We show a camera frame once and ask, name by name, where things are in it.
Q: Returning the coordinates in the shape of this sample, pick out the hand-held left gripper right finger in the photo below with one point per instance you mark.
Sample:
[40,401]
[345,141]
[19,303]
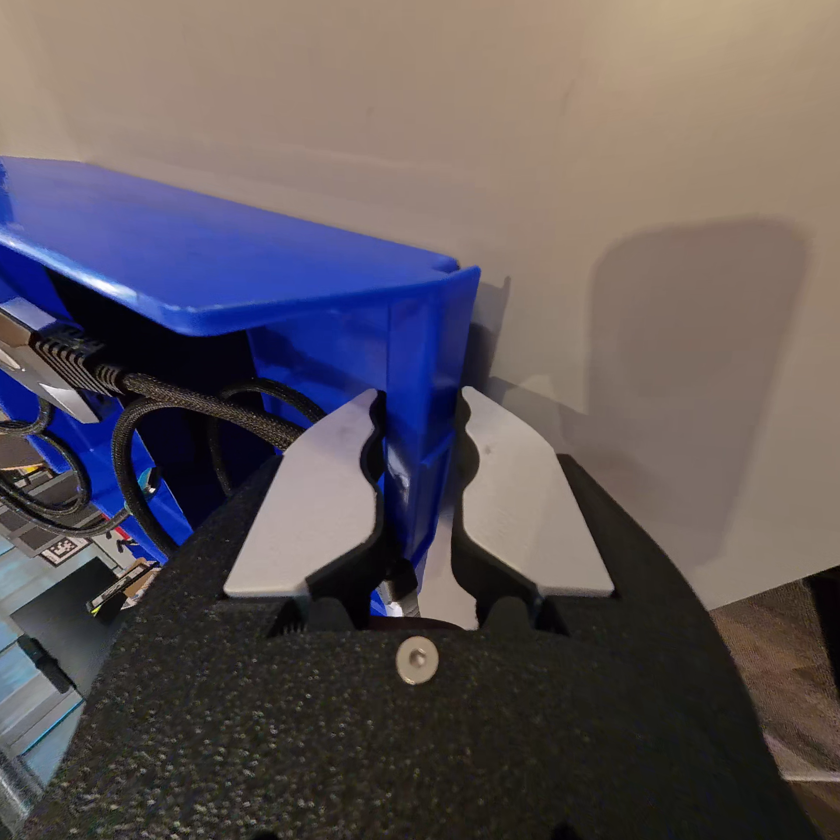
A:
[531,512]

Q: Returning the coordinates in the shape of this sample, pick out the blue plastic bin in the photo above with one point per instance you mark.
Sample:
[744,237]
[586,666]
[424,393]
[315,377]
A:
[197,243]

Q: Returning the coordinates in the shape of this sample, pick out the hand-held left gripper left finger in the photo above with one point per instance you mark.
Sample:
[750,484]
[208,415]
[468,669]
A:
[308,512]

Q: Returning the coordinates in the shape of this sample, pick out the black white marker tag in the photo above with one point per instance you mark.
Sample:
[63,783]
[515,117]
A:
[64,550]

